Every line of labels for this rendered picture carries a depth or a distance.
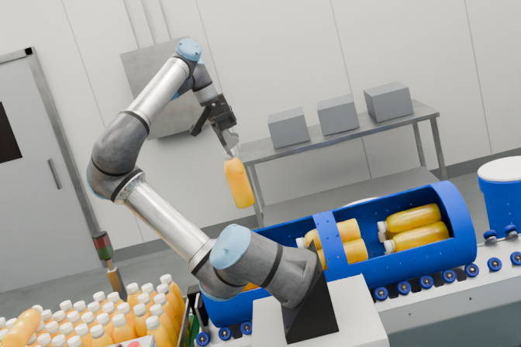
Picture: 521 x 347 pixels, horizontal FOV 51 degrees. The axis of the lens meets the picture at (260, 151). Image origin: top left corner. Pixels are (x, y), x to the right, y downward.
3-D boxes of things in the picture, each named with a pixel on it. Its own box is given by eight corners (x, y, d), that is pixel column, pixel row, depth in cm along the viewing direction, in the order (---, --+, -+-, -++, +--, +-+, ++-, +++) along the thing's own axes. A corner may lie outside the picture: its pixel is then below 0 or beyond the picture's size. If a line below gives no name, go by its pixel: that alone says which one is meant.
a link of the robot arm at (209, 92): (192, 94, 179) (193, 90, 186) (198, 106, 180) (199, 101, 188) (212, 84, 178) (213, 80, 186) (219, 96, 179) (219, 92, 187)
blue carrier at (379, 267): (483, 279, 173) (471, 200, 164) (219, 347, 176) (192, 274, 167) (448, 236, 200) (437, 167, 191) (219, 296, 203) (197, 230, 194)
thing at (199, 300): (211, 338, 184) (201, 306, 181) (205, 340, 184) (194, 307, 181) (213, 322, 194) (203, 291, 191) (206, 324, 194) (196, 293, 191)
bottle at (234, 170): (232, 207, 195) (215, 159, 190) (246, 198, 199) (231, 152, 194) (244, 209, 189) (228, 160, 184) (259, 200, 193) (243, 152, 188)
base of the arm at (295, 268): (320, 269, 127) (283, 251, 126) (290, 321, 130) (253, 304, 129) (312, 242, 142) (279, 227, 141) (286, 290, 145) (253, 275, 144)
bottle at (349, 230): (361, 241, 177) (306, 255, 178) (357, 236, 185) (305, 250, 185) (356, 220, 177) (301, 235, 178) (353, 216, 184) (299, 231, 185)
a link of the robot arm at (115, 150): (88, 134, 130) (180, 28, 163) (82, 158, 139) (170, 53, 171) (130, 158, 131) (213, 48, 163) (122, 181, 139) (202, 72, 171)
